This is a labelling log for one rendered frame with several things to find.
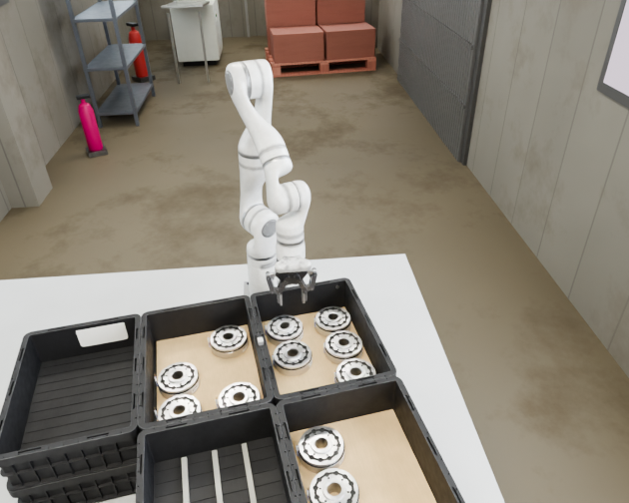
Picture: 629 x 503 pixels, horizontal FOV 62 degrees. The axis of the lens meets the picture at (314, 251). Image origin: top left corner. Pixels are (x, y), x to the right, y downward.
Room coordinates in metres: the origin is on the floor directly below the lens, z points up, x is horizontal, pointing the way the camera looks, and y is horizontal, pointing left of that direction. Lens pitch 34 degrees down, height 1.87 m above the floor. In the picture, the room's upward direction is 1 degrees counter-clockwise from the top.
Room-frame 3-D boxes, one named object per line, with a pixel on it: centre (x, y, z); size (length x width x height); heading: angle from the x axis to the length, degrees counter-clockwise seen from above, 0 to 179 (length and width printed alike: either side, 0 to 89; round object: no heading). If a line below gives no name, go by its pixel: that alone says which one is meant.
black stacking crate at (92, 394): (0.88, 0.58, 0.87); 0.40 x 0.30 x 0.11; 13
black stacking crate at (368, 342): (1.02, 0.00, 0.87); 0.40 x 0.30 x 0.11; 13
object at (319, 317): (1.14, -0.05, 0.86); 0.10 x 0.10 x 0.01
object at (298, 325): (1.11, 0.09, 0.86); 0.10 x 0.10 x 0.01
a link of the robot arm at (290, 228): (1.12, 0.05, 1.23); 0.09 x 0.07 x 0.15; 117
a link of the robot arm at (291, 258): (1.09, 0.06, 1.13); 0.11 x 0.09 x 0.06; 7
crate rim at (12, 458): (0.88, 0.58, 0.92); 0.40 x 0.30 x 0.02; 13
